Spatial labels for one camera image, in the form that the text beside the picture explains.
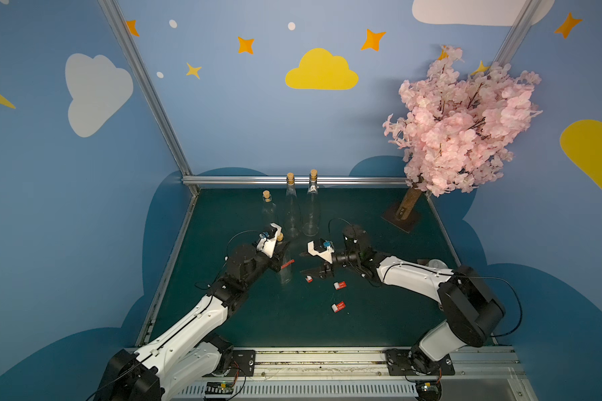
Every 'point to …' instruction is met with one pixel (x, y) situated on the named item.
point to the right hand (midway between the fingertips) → (306, 258)
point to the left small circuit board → (219, 388)
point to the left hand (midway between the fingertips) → (284, 235)
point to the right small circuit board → (428, 390)
